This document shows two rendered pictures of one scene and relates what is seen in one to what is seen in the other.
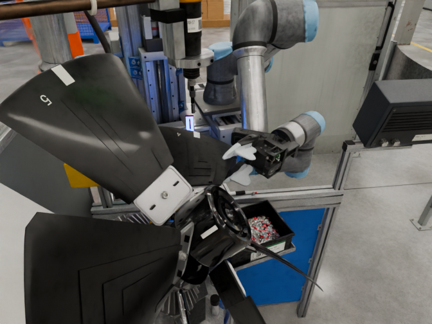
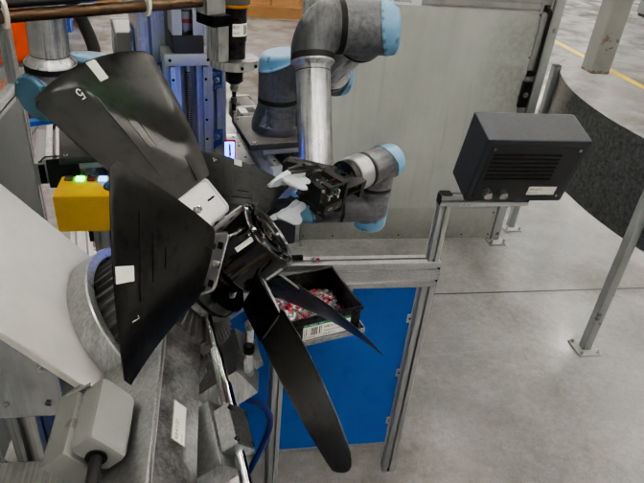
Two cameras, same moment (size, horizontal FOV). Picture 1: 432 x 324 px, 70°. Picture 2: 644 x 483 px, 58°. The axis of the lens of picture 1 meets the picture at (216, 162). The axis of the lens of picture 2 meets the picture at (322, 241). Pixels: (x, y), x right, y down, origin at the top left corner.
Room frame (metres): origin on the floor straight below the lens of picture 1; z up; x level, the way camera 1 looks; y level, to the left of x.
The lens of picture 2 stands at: (-0.39, -0.04, 1.70)
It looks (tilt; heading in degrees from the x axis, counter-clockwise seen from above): 32 degrees down; 355
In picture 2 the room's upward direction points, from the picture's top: 6 degrees clockwise
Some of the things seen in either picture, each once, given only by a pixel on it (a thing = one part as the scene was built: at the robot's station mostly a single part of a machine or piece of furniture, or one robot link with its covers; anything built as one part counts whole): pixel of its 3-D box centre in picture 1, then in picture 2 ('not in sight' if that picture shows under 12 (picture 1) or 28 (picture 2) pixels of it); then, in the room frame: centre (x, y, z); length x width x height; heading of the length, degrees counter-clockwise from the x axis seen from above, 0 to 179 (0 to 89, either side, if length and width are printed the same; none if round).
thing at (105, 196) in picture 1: (104, 191); (103, 242); (0.79, 0.37, 0.92); 0.03 x 0.03 x 0.12; 7
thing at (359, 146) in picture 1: (377, 144); (483, 198); (0.90, -0.55, 1.04); 0.24 x 0.03 x 0.03; 97
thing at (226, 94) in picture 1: (220, 87); (277, 112); (1.29, -0.02, 1.09); 0.15 x 0.15 x 0.10
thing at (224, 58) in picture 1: (222, 60); (281, 73); (1.30, -0.03, 1.20); 0.13 x 0.12 x 0.14; 100
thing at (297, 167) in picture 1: (292, 158); (364, 205); (0.77, -0.23, 1.07); 0.11 x 0.08 x 0.11; 100
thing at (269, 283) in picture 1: (220, 268); (264, 378); (0.84, -0.02, 0.45); 0.82 x 0.02 x 0.66; 97
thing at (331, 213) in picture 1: (314, 267); (403, 384); (0.89, -0.45, 0.39); 0.04 x 0.04 x 0.78; 7
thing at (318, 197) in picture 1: (221, 204); (268, 274); (0.84, -0.02, 0.82); 0.90 x 0.04 x 0.08; 97
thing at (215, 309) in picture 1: (215, 306); (248, 358); (0.35, 0.00, 0.99); 0.02 x 0.02 x 0.06
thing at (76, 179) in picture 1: (98, 167); (98, 205); (0.80, 0.37, 1.02); 0.16 x 0.10 x 0.11; 97
